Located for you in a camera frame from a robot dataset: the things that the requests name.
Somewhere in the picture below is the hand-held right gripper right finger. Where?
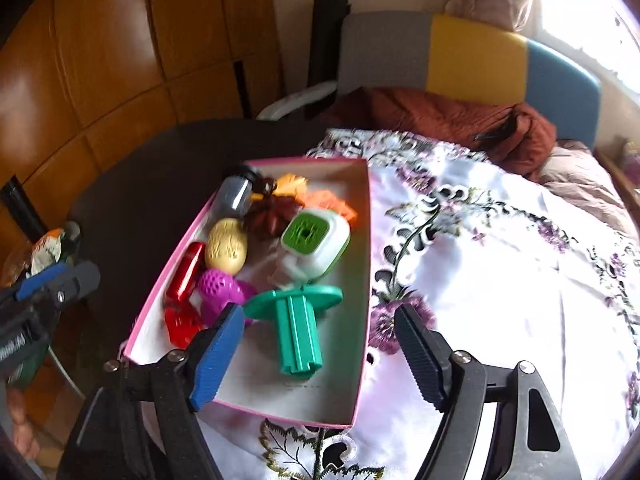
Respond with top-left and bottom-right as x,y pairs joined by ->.
393,304 -> 583,480

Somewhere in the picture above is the person's left hand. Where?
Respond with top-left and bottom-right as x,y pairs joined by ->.
5,387 -> 43,461

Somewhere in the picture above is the dark brown fluted mold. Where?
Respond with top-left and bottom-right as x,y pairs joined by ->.
244,195 -> 306,240

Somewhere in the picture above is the pink-rimmed white cardboard box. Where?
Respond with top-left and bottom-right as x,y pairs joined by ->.
121,156 -> 375,430

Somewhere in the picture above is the glossy wooden wardrobe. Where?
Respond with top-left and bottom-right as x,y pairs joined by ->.
0,0 -> 286,241

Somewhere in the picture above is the grey yellow blue chair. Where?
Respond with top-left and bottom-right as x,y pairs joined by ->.
337,11 -> 602,151

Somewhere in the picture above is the yellow orange wedge toy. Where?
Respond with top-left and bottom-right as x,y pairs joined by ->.
275,174 -> 308,198

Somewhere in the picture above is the clear jar with black lid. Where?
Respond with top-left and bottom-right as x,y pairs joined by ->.
215,165 -> 263,218

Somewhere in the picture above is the yellow potato-shaped toy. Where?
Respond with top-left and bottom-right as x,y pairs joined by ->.
205,217 -> 249,277

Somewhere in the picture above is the green plastic plunger tool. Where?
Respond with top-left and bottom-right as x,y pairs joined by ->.
242,284 -> 345,377

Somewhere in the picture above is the round green glass table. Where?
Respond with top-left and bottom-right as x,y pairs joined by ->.
0,220 -> 88,396

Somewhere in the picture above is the magenta perforated ball toy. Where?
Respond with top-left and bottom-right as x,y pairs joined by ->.
195,268 -> 258,326

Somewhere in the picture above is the rust brown quilted jacket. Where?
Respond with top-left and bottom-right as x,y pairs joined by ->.
320,86 -> 558,183

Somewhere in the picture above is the red plastic tool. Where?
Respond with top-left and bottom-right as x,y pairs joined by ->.
162,241 -> 208,348

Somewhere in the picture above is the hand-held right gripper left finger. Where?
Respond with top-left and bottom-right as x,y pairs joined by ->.
57,304 -> 246,480

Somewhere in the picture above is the white padded armrest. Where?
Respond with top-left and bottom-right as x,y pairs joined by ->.
256,80 -> 338,121

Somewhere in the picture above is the white floral embroidered tablecloth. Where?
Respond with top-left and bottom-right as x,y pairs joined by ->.
257,129 -> 640,480

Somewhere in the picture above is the black pipe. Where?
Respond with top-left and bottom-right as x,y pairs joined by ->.
0,175 -> 51,241

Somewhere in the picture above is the white orange snack bag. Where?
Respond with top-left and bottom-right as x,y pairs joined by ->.
30,227 -> 68,276

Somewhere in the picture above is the green white plastic device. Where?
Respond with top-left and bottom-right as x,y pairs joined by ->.
272,208 -> 352,286

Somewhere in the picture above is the orange holed block toy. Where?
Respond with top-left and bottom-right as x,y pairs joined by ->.
300,189 -> 360,225

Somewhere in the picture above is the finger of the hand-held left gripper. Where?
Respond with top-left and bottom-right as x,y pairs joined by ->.
52,261 -> 102,306
12,262 -> 68,301

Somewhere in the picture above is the bright window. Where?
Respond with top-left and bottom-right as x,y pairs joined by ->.
530,0 -> 640,101

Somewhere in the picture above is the pale pink bedding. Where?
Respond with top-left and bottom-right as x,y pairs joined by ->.
537,140 -> 640,241

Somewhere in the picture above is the wooden bedside ledge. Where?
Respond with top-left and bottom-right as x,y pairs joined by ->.
595,137 -> 640,201

